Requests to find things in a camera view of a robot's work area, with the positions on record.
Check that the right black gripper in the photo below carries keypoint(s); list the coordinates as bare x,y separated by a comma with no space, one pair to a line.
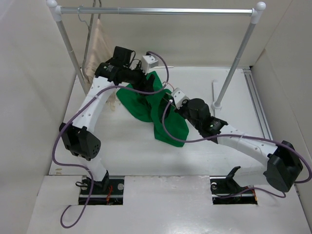
180,110

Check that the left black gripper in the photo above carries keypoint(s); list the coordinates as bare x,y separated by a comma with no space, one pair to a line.
145,85

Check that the green t shirt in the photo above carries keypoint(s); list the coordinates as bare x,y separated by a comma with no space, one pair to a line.
150,109

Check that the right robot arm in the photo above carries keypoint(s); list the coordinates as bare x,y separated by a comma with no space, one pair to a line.
280,163

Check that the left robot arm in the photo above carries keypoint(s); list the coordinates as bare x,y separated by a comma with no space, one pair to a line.
79,136

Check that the grey plastic hanger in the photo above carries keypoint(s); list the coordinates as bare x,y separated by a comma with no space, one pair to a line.
89,27

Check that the beige cloth garment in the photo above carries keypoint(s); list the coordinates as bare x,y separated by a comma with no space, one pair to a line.
99,49

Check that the metal clothes rack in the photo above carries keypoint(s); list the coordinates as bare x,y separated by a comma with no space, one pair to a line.
255,13

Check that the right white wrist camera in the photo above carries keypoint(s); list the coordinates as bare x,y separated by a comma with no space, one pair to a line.
179,97

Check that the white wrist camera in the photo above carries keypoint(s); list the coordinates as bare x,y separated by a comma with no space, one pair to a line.
179,97
148,62

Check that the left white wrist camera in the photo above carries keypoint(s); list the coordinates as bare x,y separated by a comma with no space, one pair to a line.
148,62

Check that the aluminium rail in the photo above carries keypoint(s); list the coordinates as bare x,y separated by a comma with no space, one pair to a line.
259,111

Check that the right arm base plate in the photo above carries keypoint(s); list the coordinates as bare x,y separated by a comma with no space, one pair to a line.
225,192

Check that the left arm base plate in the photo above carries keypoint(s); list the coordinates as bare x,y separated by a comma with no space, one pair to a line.
113,195

